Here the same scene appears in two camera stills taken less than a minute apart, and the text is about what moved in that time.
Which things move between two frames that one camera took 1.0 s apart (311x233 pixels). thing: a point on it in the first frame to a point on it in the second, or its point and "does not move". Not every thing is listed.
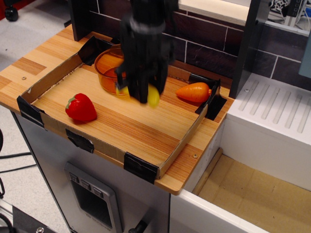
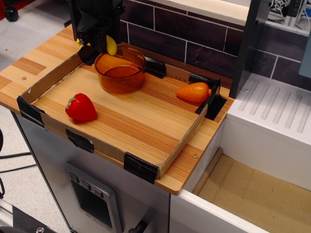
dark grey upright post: x=257 y=13 does not move
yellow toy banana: x=153 y=97 to x=112 y=47
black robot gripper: x=148 y=48 to x=91 y=19
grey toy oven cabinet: x=96 y=195 does not move
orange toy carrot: x=195 y=92 does not move
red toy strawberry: x=80 y=107 does not move
